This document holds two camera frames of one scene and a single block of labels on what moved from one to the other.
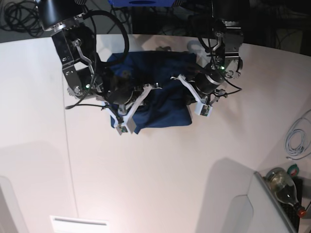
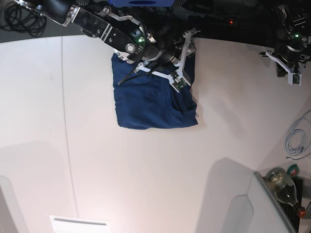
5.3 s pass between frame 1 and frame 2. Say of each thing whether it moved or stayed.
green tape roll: stayed
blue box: stayed
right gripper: moved
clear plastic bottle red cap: stayed
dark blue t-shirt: moved
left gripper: moved
